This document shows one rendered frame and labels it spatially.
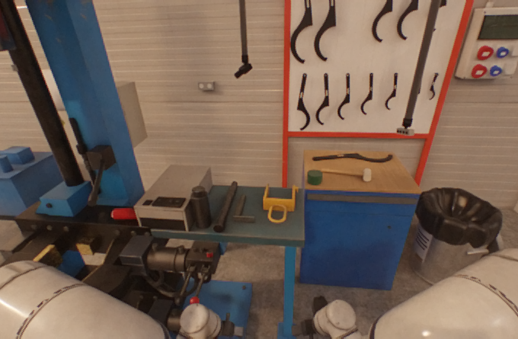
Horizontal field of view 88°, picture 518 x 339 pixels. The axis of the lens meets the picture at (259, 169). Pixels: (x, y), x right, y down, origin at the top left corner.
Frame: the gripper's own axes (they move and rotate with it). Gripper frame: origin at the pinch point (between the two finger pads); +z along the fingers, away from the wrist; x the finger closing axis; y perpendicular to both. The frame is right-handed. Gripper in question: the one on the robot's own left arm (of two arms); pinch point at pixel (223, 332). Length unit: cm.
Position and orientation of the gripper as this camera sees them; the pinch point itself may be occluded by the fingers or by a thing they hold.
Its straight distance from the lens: 130.0
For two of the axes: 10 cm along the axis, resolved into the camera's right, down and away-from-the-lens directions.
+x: -9.8, 0.5, 2.1
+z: 2.0, 6.1, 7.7
